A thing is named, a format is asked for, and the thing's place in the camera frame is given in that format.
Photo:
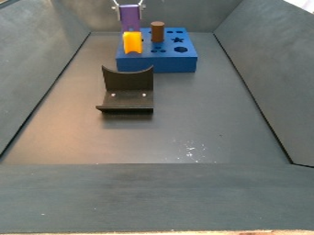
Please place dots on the black curved holder stand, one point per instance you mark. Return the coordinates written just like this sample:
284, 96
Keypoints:
129, 91

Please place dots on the blue shape-sorting board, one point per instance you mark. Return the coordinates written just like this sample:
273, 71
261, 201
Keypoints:
170, 56

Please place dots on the brown cylinder peg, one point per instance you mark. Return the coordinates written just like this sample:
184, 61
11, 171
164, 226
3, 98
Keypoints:
157, 31

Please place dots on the yellow arch block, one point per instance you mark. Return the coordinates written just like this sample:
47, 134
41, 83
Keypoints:
133, 41

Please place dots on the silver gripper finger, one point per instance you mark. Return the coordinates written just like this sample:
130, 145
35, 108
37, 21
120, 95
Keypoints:
117, 9
142, 6

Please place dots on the purple double-square block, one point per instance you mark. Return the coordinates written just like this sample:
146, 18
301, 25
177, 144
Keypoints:
130, 17

